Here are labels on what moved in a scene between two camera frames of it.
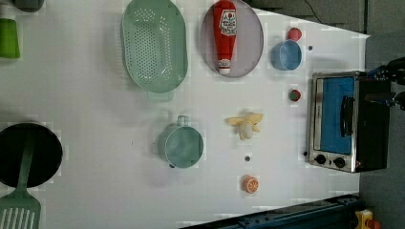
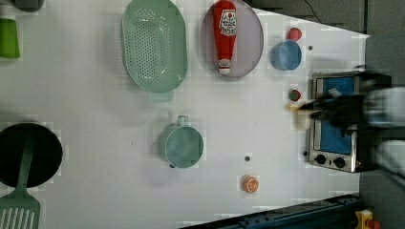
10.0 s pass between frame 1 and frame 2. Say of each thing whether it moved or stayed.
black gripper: moved
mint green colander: stayed
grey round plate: stayed
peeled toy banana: moved
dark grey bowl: stayed
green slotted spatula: stayed
